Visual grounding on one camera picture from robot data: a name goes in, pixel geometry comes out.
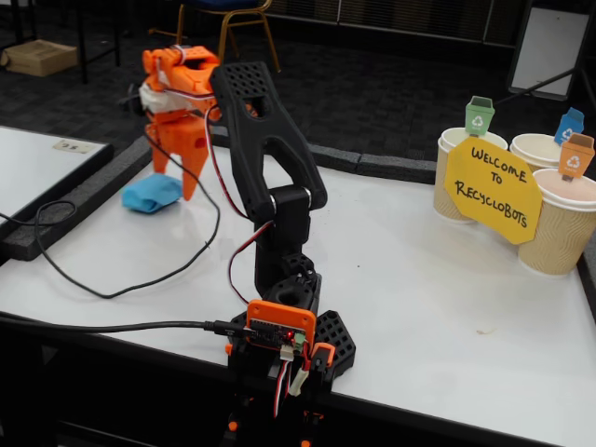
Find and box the green recycling bin tag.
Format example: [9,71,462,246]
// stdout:
[465,95,496,139]

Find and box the orange controller board housing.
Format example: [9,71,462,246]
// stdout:
[245,299,318,349]

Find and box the black robot base with clamps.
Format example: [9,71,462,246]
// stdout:
[223,253,358,447]

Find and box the orange recycling bin tag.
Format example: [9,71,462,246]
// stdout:
[557,132,596,183]

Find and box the paper cup with orange tag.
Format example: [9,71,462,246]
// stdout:
[517,168,596,277]

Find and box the cardboard box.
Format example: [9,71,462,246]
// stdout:
[0,39,79,78]

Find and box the blue recycling bin tag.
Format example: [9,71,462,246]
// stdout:
[553,107,586,144]

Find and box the paper cup with green tag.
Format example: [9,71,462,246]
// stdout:
[432,128,508,224]

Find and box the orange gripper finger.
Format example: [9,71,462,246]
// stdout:
[151,138,177,174]
[179,142,211,202]

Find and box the gold frame chair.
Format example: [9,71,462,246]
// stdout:
[147,0,280,86]

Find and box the white standing panel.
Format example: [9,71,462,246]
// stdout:
[507,0,596,102]

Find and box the short black foam strip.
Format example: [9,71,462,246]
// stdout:
[358,152,438,185]

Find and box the yellow welcome sign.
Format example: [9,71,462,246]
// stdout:
[443,136,544,245]

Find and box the blue paper ball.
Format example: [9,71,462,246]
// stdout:
[121,174,183,214]

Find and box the small paper label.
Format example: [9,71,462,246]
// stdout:
[52,139,97,155]

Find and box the red white black servo wire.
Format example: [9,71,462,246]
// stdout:
[272,358,304,418]

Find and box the black table leg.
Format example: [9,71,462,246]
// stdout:
[76,0,122,85]

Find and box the thin black camera cable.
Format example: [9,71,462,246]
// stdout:
[0,132,223,300]

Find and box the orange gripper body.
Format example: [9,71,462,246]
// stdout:
[144,109,216,155]

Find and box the thick black USB cable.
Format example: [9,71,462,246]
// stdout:
[0,310,255,339]

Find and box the long black foam strip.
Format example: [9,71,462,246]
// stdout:
[204,124,362,173]
[2,134,157,262]

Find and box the paper cup with blue tag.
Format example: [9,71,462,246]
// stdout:
[509,133,578,173]

